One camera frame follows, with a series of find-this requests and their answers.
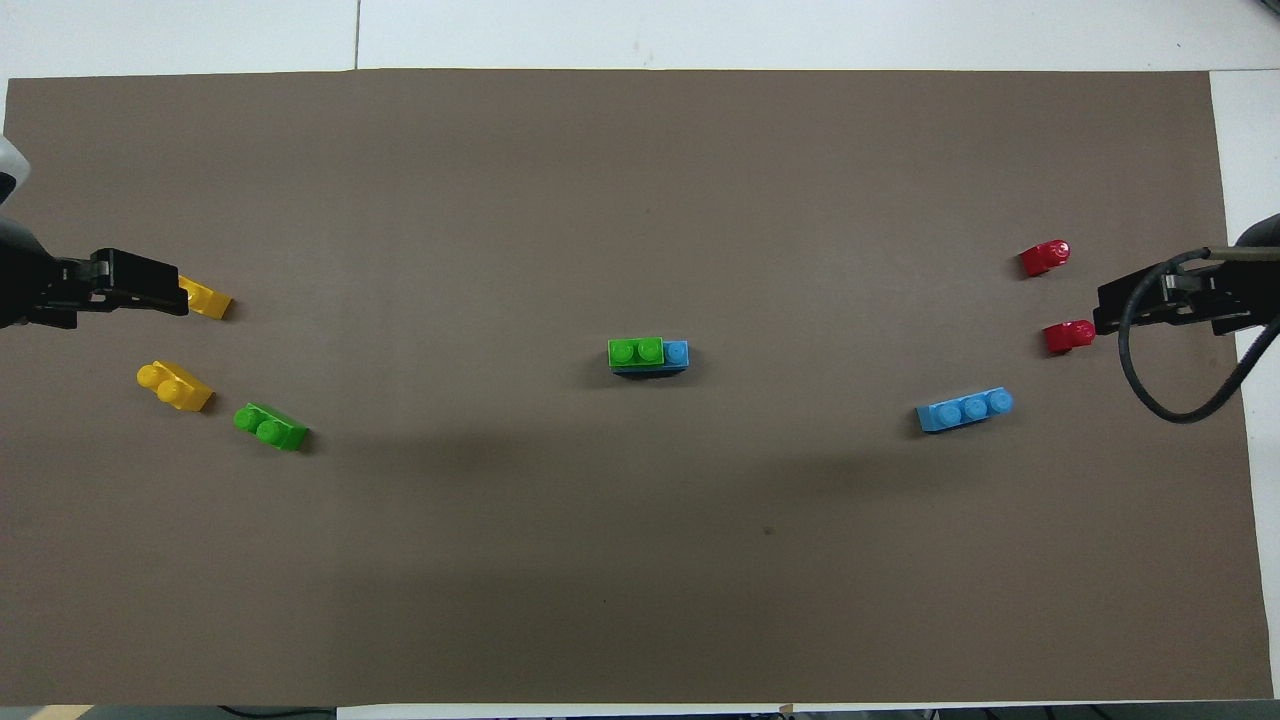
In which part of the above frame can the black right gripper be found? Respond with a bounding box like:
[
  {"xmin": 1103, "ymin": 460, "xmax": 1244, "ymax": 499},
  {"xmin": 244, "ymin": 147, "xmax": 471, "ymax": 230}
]
[{"xmin": 1095, "ymin": 262, "xmax": 1256, "ymax": 336}]

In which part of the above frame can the brown table mat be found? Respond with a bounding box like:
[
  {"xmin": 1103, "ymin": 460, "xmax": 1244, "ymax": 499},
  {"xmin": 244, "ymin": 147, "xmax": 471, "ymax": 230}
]
[{"xmin": 0, "ymin": 68, "xmax": 1273, "ymax": 706}]

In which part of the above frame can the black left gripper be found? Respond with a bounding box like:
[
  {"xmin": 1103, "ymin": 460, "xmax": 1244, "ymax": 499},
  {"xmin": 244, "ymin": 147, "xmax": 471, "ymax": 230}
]
[{"xmin": 28, "ymin": 248, "xmax": 189, "ymax": 329}]

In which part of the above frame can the blue three-stud toy block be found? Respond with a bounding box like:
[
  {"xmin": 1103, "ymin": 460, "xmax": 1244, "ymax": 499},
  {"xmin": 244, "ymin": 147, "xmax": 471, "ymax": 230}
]
[
  {"xmin": 610, "ymin": 340, "xmax": 690, "ymax": 375},
  {"xmin": 916, "ymin": 387, "xmax": 1015, "ymax": 434}
]

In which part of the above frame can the yellow two-stud toy block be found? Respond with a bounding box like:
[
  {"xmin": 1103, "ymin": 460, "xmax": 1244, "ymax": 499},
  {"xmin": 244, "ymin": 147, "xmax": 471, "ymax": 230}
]
[
  {"xmin": 178, "ymin": 274, "xmax": 233, "ymax": 321},
  {"xmin": 136, "ymin": 360, "xmax": 216, "ymax": 413}
]

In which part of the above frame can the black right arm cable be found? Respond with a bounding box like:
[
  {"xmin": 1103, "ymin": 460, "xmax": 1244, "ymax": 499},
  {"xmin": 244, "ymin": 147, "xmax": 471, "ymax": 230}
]
[{"xmin": 1118, "ymin": 245, "xmax": 1280, "ymax": 425}]

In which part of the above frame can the red one-stud toy block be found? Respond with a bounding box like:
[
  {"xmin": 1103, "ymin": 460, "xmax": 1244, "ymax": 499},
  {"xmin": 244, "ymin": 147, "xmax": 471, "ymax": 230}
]
[
  {"xmin": 1019, "ymin": 239, "xmax": 1072, "ymax": 278},
  {"xmin": 1043, "ymin": 319, "xmax": 1097, "ymax": 355}
]

